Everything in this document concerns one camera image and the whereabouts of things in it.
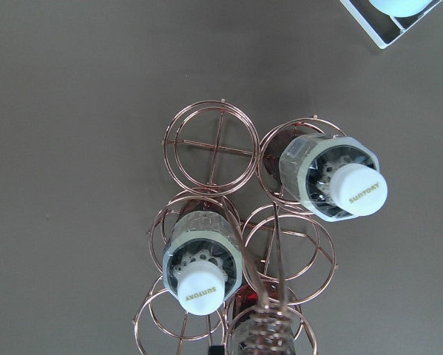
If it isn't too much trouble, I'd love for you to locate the white cup rack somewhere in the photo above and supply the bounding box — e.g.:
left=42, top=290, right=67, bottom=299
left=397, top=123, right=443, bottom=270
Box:
left=340, top=1, right=442, bottom=49

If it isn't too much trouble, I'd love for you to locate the tea bottle front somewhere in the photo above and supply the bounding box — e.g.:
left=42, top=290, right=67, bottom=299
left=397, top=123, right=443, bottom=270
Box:
left=162, top=199, right=243, bottom=316

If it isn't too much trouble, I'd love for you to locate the tea bottle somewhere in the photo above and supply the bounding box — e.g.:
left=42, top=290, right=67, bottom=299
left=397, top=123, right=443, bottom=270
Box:
left=162, top=199, right=243, bottom=316
left=263, top=125, right=388, bottom=222
left=228, top=285, right=296, bottom=354

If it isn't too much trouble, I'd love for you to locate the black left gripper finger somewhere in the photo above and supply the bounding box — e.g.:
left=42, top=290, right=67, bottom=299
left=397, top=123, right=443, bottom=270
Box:
left=208, top=345, right=226, bottom=355

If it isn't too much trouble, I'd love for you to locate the copper wire bottle basket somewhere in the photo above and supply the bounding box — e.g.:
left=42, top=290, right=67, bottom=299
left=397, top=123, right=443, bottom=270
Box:
left=132, top=100, right=342, bottom=354

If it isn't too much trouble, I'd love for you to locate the white cup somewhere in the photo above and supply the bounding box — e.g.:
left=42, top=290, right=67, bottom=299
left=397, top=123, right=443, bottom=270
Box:
left=369, top=0, right=432, bottom=18

